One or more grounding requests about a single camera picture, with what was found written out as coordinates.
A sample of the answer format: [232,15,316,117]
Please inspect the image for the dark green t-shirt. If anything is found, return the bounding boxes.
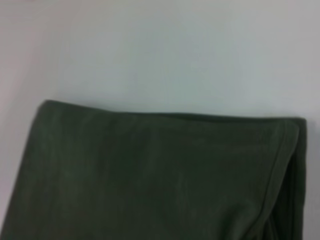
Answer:
[0,99,308,240]

